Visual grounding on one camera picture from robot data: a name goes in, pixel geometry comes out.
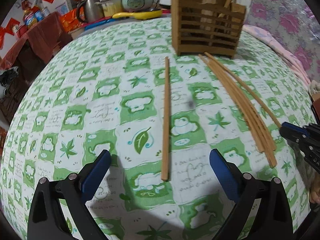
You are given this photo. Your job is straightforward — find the person's right hand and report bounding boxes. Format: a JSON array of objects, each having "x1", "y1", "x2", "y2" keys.
[{"x1": 309, "y1": 173, "x2": 320, "y2": 204}]

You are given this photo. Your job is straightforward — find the wooden chopstick in bundle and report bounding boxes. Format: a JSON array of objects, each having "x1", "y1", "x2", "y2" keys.
[
  {"x1": 199, "y1": 54, "x2": 266, "y2": 153},
  {"x1": 207, "y1": 60, "x2": 278, "y2": 169},
  {"x1": 203, "y1": 56, "x2": 277, "y2": 153}
]

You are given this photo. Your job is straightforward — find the green checkered tablecloth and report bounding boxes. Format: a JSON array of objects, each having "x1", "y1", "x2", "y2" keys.
[{"x1": 1, "y1": 18, "x2": 313, "y2": 239}]

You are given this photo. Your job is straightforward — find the pink folded cloth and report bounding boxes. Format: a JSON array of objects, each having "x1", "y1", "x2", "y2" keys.
[{"x1": 242, "y1": 24, "x2": 311, "y2": 88}]

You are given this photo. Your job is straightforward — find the red cloth covered cabinet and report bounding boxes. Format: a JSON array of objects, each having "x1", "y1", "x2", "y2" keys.
[{"x1": 1, "y1": 12, "x2": 73, "y2": 70}]

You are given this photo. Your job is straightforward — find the wooden slatted utensil holder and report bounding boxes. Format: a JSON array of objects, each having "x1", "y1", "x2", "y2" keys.
[{"x1": 171, "y1": 0, "x2": 246, "y2": 57}]

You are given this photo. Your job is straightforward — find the steel electric kettle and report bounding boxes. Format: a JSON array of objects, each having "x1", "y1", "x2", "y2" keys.
[{"x1": 76, "y1": 0, "x2": 104, "y2": 23}]

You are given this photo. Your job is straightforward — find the yellow frying pan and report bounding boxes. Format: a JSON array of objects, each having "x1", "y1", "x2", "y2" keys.
[{"x1": 112, "y1": 9, "x2": 163, "y2": 20}]

